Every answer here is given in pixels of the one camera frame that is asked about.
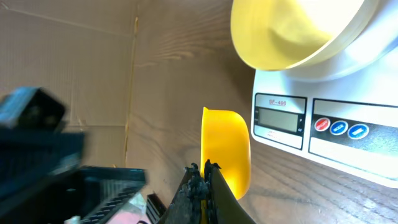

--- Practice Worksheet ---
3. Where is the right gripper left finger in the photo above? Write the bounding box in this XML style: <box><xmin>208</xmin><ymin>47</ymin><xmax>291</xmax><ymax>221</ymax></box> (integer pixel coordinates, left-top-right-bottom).
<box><xmin>158</xmin><ymin>163</ymin><xmax>208</xmax><ymax>224</ymax></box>

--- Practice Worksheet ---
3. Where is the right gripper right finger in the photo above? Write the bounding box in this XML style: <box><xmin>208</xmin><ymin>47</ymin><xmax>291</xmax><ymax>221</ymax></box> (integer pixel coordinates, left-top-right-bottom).
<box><xmin>204</xmin><ymin>159</ymin><xmax>256</xmax><ymax>224</ymax></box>

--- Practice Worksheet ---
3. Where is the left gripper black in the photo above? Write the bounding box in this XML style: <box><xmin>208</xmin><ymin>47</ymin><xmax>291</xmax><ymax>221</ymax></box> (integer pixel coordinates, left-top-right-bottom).
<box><xmin>1</xmin><ymin>129</ymin><xmax>147</xmax><ymax>223</ymax></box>

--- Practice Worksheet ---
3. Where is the yellow measuring scoop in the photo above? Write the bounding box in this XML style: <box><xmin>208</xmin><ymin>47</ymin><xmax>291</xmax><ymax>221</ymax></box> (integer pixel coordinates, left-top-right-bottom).
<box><xmin>200</xmin><ymin>106</ymin><xmax>252</xmax><ymax>200</ymax></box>

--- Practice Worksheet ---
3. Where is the white digital kitchen scale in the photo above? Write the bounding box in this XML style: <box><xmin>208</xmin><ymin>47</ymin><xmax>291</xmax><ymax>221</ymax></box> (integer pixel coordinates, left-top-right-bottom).
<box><xmin>251</xmin><ymin>0</ymin><xmax>397</xmax><ymax>188</ymax></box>

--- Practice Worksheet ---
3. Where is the yellow plastic bowl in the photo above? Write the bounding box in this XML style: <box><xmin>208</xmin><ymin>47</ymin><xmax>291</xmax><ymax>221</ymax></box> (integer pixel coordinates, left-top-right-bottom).
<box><xmin>230</xmin><ymin>0</ymin><xmax>379</xmax><ymax>71</ymax></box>

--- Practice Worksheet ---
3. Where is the cardboard panel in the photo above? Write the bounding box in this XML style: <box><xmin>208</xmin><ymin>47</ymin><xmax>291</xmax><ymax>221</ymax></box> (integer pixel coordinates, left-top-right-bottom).
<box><xmin>1</xmin><ymin>0</ymin><xmax>138</xmax><ymax>167</ymax></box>

